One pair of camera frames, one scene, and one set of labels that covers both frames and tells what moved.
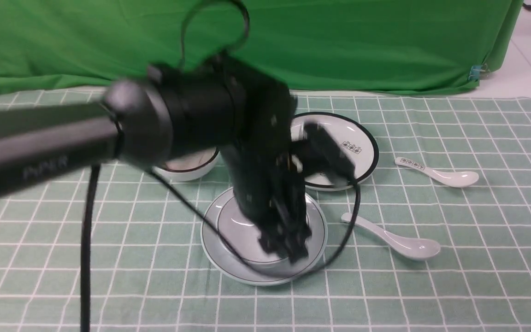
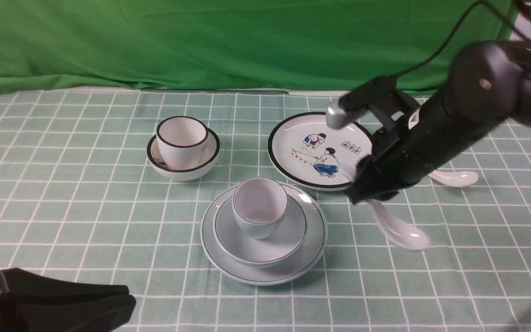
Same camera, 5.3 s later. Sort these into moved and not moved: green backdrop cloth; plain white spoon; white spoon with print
Moved: plain white spoon
Not moved: green backdrop cloth; white spoon with print
